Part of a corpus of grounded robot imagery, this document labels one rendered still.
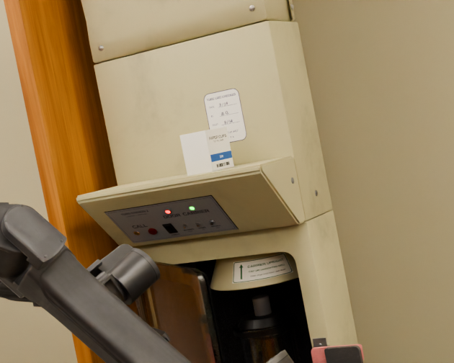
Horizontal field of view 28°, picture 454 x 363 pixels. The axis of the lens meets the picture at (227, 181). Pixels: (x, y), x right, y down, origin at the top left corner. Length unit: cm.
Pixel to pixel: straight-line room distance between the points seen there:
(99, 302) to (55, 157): 50
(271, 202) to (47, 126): 39
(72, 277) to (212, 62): 50
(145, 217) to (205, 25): 30
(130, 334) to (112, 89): 57
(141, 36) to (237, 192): 32
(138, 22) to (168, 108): 14
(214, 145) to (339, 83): 51
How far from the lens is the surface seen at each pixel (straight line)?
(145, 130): 145
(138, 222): 139
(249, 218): 132
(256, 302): 150
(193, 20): 139
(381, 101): 173
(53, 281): 99
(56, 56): 151
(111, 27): 147
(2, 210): 100
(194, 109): 140
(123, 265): 126
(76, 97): 153
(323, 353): 117
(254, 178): 124
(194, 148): 131
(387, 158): 174
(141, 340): 100
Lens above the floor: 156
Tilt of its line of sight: 3 degrees down
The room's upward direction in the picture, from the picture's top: 11 degrees counter-clockwise
